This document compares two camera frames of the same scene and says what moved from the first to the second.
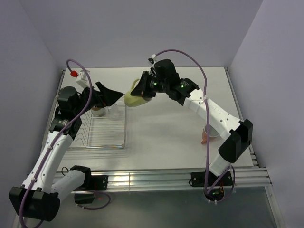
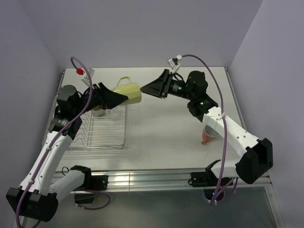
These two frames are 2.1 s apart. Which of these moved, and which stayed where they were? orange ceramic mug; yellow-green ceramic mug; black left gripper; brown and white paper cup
Moved: yellow-green ceramic mug
Stayed: brown and white paper cup; orange ceramic mug; black left gripper
